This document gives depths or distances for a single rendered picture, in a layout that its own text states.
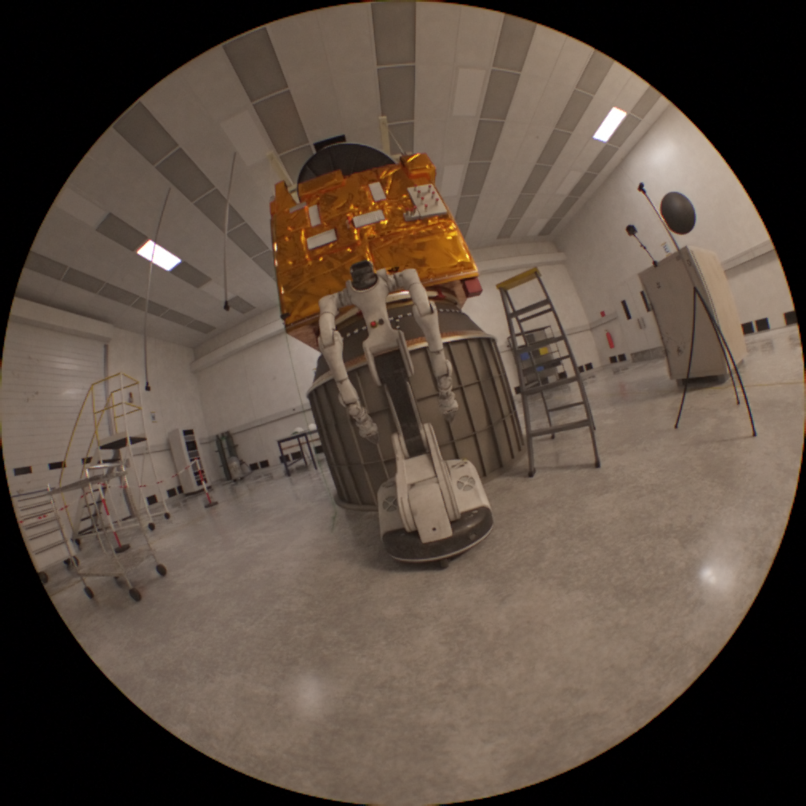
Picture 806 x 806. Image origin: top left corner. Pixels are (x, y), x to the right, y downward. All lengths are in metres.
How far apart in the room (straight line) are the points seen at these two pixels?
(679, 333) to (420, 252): 3.16
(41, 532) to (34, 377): 4.36
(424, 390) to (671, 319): 3.15
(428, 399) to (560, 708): 1.89
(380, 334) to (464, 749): 1.56
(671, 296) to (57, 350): 11.03
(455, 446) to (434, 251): 1.80
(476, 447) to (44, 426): 8.04
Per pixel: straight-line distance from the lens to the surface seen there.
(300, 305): 2.63
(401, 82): 4.96
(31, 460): 7.41
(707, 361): 3.64
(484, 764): 0.76
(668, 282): 3.74
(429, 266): 2.57
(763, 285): 7.37
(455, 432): 2.02
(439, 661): 0.91
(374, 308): 1.35
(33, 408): 7.65
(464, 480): 1.35
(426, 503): 1.08
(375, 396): 2.00
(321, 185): 3.50
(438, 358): 1.18
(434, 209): 2.99
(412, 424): 1.36
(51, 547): 4.21
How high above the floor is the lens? 0.75
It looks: 1 degrees up
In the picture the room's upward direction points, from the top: 17 degrees counter-clockwise
